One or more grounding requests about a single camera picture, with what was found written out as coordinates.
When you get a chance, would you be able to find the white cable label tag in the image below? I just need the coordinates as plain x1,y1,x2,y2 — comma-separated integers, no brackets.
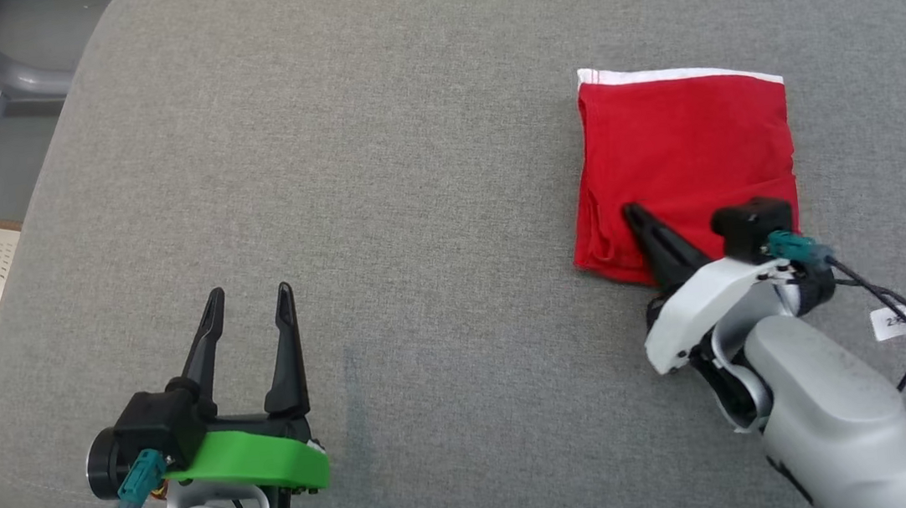
870,304,906,350

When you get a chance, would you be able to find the red shirt with wide white stripe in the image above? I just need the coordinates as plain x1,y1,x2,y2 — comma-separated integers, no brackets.
553,47,809,294

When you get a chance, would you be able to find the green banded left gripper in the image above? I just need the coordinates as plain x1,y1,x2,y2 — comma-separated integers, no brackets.
144,277,334,508

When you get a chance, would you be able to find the black right cable teal plug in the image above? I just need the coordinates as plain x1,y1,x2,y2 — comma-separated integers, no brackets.
766,218,906,478

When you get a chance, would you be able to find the grey fabric sofa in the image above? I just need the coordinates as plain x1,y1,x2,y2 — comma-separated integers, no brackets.
0,0,906,508

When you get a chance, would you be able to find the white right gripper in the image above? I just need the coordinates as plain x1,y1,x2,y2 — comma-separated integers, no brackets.
621,187,802,378

